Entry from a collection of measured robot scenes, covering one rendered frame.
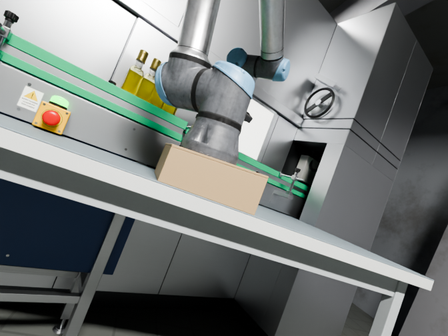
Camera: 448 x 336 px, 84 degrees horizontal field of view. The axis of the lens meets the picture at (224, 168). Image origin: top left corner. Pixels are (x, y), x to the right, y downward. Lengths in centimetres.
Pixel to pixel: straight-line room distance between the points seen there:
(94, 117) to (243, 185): 54
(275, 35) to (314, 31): 113
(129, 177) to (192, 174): 13
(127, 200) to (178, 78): 32
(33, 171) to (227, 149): 39
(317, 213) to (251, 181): 95
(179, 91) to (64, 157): 31
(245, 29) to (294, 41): 39
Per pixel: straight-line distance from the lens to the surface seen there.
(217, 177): 54
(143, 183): 52
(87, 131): 90
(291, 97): 175
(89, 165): 53
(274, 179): 143
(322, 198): 149
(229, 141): 58
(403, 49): 207
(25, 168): 60
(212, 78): 63
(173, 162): 52
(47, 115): 80
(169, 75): 69
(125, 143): 91
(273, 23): 84
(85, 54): 123
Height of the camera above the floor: 80
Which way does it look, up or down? 3 degrees up
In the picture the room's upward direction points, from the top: 21 degrees clockwise
